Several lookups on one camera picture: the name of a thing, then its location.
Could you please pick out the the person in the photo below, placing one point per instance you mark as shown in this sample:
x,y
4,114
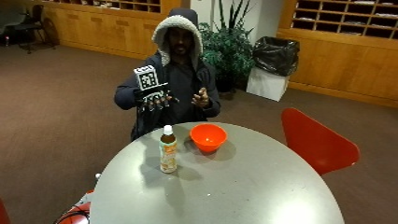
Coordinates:
x,y
183,77

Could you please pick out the white cube of black markers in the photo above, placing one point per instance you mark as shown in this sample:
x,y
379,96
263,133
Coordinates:
x,y
147,78

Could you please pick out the orange plastic bowl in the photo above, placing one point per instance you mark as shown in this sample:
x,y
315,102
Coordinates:
x,y
207,137

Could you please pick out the green potted plant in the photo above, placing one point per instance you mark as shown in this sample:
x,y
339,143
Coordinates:
x,y
225,49

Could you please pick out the bottle with white cap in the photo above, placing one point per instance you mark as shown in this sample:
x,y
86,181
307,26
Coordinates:
x,y
167,152

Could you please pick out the white bin with black bag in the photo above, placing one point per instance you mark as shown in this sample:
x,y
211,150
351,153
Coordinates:
x,y
273,67

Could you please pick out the wooden pigeonhole cabinet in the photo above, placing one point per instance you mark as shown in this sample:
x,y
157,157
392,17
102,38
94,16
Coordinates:
x,y
339,46
115,25

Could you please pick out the red chair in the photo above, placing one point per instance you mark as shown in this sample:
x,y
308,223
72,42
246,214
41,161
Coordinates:
x,y
314,143

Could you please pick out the black chair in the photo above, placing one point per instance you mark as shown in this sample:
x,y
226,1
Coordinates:
x,y
33,25

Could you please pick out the red and white device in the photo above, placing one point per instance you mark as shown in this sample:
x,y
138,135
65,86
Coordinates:
x,y
78,210

